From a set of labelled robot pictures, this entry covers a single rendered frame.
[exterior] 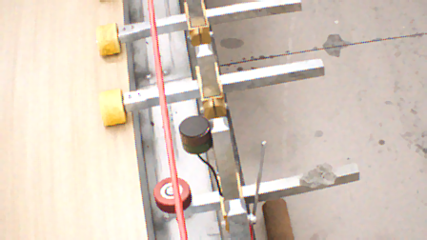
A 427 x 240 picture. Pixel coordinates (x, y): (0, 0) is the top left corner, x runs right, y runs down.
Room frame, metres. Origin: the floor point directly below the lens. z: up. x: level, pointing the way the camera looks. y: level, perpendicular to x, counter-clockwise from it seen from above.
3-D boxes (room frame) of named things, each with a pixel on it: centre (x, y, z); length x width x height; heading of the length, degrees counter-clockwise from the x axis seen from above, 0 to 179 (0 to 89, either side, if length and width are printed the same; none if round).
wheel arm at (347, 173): (1.37, -0.08, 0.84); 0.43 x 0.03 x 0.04; 91
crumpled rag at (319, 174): (1.37, -0.20, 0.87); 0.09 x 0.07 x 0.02; 91
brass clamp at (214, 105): (1.60, -0.01, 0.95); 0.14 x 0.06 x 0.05; 1
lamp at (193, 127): (1.33, 0.04, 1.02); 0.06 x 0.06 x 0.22; 1
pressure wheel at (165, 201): (1.37, 0.11, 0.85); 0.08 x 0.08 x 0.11
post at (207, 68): (1.58, -0.01, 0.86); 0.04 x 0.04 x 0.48; 1
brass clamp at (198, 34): (1.85, 0.00, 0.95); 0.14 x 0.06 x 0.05; 1
